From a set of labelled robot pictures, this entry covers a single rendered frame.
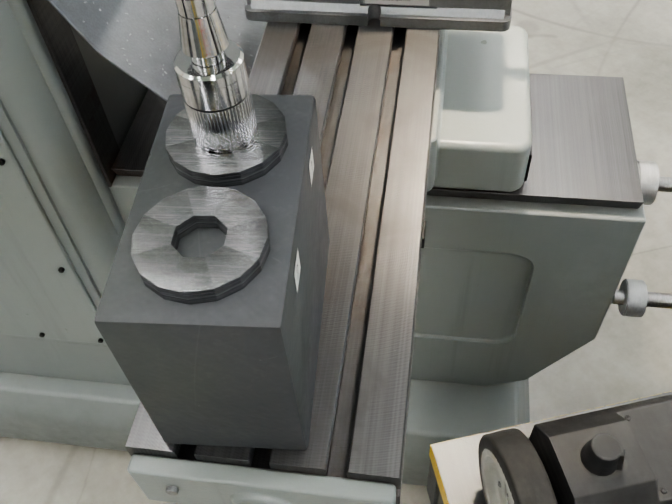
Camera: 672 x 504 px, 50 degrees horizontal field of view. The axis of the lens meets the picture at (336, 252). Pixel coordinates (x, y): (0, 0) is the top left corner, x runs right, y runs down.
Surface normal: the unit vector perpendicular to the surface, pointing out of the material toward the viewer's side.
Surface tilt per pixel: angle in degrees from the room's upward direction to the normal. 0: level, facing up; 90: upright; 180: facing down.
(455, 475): 0
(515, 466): 12
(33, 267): 88
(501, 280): 90
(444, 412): 0
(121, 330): 90
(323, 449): 0
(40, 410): 63
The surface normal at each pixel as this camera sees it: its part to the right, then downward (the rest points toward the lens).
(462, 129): -0.06, -0.62
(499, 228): -0.14, 0.78
